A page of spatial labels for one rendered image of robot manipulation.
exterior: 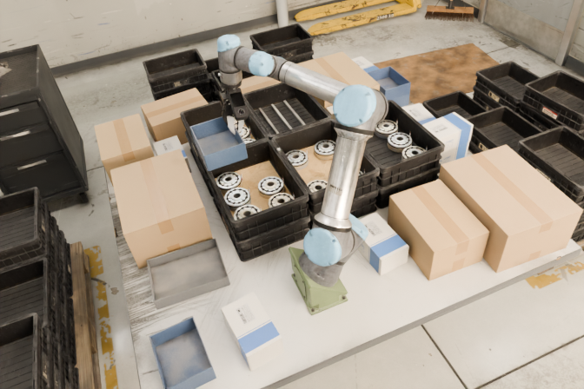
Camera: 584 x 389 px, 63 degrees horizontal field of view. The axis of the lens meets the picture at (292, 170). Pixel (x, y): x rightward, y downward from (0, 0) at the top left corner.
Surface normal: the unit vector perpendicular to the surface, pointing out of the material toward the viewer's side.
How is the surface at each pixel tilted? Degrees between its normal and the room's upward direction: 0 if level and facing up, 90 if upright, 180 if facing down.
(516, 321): 0
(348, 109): 48
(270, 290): 0
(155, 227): 90
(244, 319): 0
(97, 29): 90
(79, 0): 90
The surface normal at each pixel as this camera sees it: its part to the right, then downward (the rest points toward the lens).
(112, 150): -0.07, -0.76
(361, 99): -0.44, -0.07
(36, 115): 0.38, 0.58
